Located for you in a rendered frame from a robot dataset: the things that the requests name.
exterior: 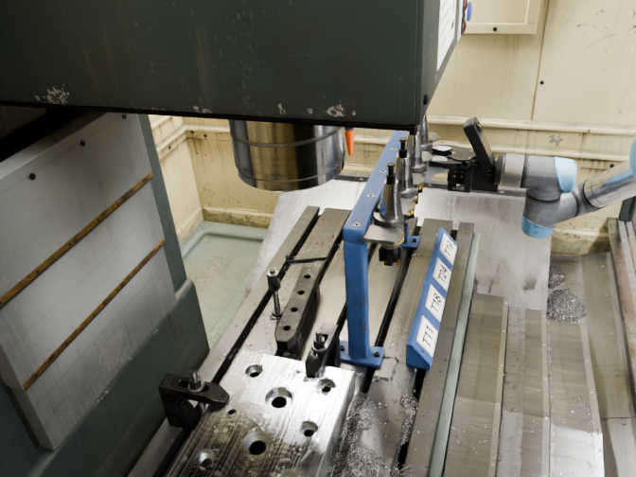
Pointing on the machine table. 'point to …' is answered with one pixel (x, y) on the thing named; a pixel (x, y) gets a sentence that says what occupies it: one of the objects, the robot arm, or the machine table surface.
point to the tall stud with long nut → (274, 291)
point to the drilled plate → (326, 408)
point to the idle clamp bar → (305, 291)
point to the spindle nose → (286, 154)
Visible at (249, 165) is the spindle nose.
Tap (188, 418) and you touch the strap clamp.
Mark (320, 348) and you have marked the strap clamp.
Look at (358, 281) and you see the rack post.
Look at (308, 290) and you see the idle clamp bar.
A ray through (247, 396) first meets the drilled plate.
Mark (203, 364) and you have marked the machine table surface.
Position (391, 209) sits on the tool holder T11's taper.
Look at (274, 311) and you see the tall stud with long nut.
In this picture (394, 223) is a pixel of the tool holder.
